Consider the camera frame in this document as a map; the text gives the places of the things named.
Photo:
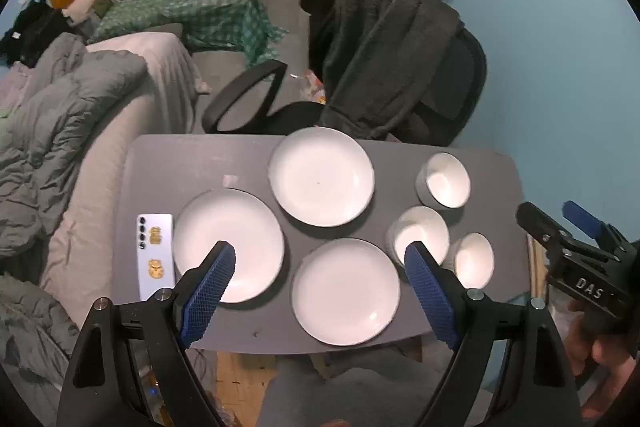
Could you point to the person's right hand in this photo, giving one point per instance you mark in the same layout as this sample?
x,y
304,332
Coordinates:
x,y
580,337

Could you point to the litter on floor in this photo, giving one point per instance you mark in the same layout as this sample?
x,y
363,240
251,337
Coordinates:
x,y
316,87

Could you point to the green patterned cloth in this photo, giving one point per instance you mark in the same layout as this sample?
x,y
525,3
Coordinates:
x,y
200,12

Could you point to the white phone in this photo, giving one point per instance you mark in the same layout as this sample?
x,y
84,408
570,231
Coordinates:
x,y
156,257

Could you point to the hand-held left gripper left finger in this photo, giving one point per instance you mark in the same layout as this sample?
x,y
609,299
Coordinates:
x,y
210,292

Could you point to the white plate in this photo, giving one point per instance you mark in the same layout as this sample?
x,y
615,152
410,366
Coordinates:
x,y
321,177
220,232
345,289

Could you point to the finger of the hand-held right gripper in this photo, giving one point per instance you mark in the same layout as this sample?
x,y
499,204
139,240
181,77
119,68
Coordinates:
x,y
540,227
585,217

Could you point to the dark grey fleece robe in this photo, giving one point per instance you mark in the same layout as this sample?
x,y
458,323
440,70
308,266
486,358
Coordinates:
x,y
385,52

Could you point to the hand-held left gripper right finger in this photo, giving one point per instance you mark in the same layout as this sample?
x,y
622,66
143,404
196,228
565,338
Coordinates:
x,y
430,294

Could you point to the pile of light clothes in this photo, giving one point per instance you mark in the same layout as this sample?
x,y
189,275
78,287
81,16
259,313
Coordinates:
x,y
90,2

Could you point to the white bowl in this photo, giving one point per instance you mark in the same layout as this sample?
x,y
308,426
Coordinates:
x,y
420,232
445,182
474,259

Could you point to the black office chair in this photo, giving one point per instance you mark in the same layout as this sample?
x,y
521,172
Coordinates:
x,y
250,102

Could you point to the pile of dark clothes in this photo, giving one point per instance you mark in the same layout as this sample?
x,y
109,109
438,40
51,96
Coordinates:
x,y
30,32

